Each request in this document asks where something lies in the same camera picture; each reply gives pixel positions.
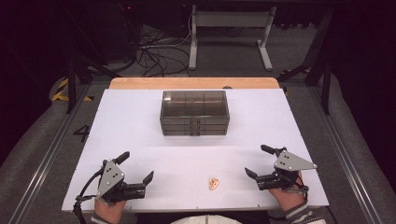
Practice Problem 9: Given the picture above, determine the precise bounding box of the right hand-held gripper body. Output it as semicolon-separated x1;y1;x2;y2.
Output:
256;148;318;191

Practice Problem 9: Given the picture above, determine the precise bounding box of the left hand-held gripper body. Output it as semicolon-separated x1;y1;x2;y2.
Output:
95;159;148;205

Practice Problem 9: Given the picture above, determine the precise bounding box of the transparent grey drawer box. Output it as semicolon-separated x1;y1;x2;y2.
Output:
159;90;231;137

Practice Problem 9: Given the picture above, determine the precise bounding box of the person's right hand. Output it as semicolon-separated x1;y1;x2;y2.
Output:
268;171;308;213

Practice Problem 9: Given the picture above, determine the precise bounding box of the person's left hand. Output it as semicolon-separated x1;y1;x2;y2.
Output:
93;199;128;224

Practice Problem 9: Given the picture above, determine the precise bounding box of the white table board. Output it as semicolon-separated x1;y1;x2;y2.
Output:
61;88;331;214

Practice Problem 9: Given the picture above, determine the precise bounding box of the person's light grey jacket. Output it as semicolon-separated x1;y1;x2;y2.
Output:
170;214;244;224

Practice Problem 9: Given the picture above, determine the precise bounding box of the black metal stand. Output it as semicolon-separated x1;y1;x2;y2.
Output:
60;3;123;115
276;6;334;116

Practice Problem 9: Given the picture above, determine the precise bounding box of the yellow and black floor tape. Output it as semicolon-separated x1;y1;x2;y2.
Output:
50;77;95;103

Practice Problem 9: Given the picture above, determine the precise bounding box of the wooden table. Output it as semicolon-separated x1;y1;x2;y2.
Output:
108;77;281;91

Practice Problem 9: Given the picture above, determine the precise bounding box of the dark equipment case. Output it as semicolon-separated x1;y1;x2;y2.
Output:
92;2;142;62

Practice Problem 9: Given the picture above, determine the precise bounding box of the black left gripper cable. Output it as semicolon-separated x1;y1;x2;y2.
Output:
72;167;106;224

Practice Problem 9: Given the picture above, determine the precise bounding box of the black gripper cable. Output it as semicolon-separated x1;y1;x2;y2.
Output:
72;167;106;224
291;181;311;203

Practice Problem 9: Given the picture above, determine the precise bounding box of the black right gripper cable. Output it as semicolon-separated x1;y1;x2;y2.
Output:
291;181;311;203

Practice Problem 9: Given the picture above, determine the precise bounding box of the aluminium floor rail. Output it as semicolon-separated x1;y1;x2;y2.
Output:
7;83;94;224
306;85;394;224

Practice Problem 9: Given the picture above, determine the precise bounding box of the bundle of floor cables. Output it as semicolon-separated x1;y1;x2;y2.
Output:
134;26;192;78

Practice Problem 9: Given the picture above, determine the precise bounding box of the white metal desk frame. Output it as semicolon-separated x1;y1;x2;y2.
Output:
188;4;278;72

